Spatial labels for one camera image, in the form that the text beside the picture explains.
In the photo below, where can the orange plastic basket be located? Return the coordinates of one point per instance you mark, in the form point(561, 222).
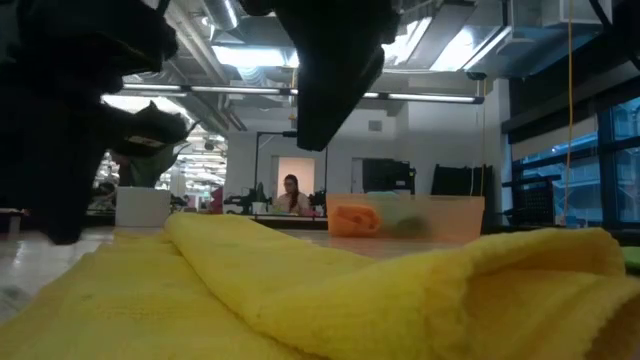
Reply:
point(460, 220)

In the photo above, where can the yellow microfiber towel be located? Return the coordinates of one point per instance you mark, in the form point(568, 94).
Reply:
point(300, 300)

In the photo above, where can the overhead beam with light strips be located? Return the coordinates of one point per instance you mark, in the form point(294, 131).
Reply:
point(235, 90)

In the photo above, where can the white plant pot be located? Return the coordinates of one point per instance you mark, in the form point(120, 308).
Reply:
point(142, 205)

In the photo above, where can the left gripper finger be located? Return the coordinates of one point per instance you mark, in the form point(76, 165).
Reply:
point(150, 130)
point(50, 160)

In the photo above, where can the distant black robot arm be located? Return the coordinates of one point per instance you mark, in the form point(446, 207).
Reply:
point(250, 200)
point(318, 200)

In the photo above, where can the black cases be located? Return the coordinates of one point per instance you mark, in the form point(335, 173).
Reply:
point(462, 180)

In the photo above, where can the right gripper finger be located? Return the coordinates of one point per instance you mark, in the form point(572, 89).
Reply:
point(325, 100)

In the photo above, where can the black cabinet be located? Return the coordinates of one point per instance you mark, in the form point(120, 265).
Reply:
point(387, 175)

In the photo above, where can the black mesh bin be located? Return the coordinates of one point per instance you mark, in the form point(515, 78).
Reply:
point(532, 200)

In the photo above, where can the person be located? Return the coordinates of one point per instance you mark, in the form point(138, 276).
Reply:
point(291, 197)

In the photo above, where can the orange microfiber towel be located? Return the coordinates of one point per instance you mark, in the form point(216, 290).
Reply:
point(355, 220)

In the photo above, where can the distant black stand frame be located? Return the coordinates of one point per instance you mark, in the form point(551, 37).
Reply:
point(257, 160)

